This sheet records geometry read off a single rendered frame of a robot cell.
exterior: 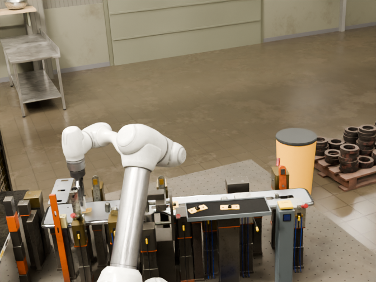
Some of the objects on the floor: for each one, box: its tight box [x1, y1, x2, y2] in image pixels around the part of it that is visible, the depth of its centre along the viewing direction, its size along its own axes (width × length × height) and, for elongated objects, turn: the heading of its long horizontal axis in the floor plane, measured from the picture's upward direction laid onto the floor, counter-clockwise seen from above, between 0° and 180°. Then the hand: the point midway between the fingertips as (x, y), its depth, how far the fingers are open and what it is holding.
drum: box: [275, 128, 317, 195], centre depth 465 cm, size 36×36×57 cm
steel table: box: [0, 27, 66, 118], centre depth 766 cm, size 64×172×87 cm, turn 30°
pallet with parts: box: [314, 120, 376, 192], centre depth 514 cm, size 76×109×39 cm
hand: (82, 204), depth 264 cm, fingers closed, pressing on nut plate
